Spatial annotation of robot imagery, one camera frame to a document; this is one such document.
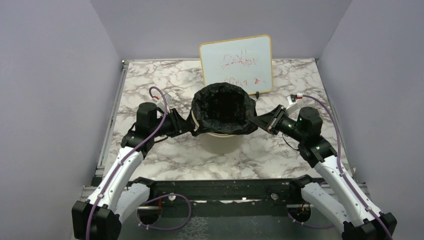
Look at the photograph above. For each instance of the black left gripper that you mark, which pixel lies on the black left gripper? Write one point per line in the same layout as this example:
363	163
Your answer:
180	125

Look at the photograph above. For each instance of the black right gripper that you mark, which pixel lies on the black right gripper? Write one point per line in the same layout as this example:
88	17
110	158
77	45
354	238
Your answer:
270	121

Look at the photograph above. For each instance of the beige cylindrical trash bin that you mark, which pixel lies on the beige cylindrical trash bin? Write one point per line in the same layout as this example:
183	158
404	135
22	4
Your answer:
220	144

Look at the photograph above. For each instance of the black plastic trash bag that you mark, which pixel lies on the black plastic trash bag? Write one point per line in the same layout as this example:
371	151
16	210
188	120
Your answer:
222	108

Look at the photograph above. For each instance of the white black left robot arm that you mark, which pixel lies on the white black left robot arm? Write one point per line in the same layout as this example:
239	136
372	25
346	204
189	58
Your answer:
101	215

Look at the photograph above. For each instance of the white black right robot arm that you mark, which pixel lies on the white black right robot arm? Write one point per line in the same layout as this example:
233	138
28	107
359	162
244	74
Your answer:
353	213

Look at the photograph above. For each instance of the yellow framed whiteboard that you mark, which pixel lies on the yellow framed whiteboard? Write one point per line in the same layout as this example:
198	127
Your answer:
245	62

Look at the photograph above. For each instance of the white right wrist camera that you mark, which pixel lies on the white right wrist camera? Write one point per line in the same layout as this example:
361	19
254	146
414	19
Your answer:
293	105

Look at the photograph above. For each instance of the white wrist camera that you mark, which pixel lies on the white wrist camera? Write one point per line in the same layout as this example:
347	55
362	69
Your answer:
293	105
163	103

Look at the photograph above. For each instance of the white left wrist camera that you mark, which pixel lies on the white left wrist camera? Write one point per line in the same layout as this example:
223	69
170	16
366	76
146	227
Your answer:
163	103

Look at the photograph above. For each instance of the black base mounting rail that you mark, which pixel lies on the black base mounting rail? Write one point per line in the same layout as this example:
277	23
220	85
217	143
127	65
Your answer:
229	198

